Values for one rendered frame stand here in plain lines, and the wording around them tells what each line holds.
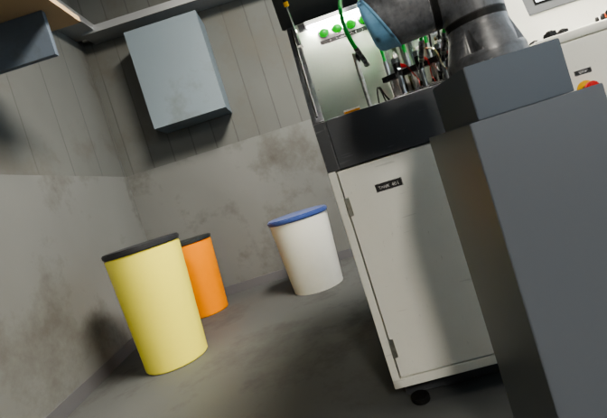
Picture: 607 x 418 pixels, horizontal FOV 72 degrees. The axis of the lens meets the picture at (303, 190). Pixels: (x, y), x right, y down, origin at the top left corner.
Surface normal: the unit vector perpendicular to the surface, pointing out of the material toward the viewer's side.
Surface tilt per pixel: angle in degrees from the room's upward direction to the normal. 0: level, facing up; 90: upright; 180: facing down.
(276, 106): 90
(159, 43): 90
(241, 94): 90
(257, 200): 90
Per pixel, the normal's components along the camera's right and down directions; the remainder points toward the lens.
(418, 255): -0.08, 0.05
